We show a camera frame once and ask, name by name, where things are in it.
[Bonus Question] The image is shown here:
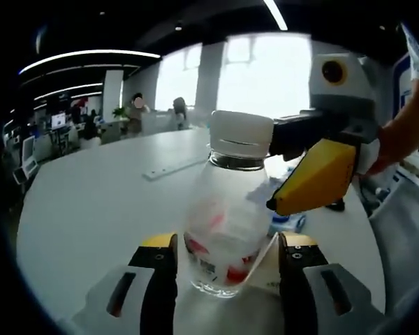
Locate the white table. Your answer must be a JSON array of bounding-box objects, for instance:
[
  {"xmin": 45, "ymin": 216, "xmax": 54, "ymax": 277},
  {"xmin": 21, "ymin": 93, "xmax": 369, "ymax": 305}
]
[{"xmin": 15, "ymin": 127, "xmax": 388, "ymax": 335}]

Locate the clear plastic bottle red label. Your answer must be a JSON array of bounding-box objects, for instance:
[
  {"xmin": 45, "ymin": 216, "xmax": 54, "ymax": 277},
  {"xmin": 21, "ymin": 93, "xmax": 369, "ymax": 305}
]
[{"xmin": 182, "ymin": 110, "xmax": 275, "ymax": 300}]

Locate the person's white patterned shirt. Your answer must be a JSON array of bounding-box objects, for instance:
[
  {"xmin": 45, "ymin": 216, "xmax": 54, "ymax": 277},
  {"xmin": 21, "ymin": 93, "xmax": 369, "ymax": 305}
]
[{"xmin": 400, "ymin": 23, "xmax": 419, "ymax": 85}]

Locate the curved ceiling light strip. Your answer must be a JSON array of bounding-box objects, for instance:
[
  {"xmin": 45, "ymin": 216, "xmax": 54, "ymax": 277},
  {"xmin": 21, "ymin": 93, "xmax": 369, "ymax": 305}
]
[{"xmin": 18, "ymin": 49, "xmax": 162, "ymax": 75}]

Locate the blue and white soft packet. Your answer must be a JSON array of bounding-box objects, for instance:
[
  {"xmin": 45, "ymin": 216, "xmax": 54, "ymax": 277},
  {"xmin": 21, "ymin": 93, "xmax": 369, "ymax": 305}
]
[{"xmin": 270, "ymin": 211, "xmax": 307, "ymax": 234}]

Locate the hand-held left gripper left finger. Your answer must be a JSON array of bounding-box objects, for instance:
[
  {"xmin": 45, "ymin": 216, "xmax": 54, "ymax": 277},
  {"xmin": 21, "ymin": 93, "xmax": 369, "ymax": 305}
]
[{"xmin": 68, "ymin": 232, "xmax": 179, "ymax": 335}]

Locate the green potted plant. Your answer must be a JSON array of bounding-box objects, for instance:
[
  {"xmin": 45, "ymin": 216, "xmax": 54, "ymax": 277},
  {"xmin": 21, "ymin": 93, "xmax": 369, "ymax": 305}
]
[{"xmin": 112, "ymin": 105, "xmax": 131, "ymax": 121}]

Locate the narrow bright window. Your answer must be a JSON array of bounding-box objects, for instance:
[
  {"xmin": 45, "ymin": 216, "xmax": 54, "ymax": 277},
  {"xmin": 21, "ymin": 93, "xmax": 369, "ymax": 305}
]
[{"xmin": 154, "ymin": 45, "xmax": 204, "ymax": 112}]

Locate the white framed stand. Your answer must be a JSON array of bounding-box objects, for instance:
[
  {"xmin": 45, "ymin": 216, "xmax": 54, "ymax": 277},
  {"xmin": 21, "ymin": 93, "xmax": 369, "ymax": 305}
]
[{"xmin": 13, "ymin": 135, "xmax": 40, "ymax": 186}]

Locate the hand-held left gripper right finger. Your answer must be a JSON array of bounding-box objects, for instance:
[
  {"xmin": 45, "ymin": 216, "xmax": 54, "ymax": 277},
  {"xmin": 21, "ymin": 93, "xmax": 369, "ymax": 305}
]
[{"xmin": 277, "ymin": 232, "xmax": 388, "ymax": 335}]

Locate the straight ceiling light strip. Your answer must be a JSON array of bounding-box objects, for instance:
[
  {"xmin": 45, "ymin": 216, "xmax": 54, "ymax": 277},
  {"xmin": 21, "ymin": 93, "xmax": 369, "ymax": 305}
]
[{"xmin": 263, "ymin": 0, "xmax": 289, "ymax": 31}]

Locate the wide bright window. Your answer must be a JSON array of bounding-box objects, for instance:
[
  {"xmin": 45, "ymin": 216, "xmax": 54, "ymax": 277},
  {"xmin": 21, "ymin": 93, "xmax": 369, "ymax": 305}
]
[{"xmin": 215, "ymin": 34, "xmax": 314, "ymax": 119}]

